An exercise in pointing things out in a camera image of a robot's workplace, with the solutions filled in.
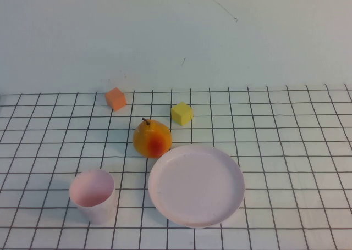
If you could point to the yellow foam cube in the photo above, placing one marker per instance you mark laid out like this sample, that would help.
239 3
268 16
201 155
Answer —
181 113

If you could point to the pale pink round plate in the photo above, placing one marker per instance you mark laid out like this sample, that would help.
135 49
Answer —
196 186

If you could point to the orange foam cube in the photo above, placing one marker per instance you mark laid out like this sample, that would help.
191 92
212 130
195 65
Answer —
116 99

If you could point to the yellow orange toy pear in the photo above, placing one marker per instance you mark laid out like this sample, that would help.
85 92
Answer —
151 143

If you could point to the pale pink plastic cup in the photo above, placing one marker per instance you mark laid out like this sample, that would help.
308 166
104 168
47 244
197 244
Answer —
94 211

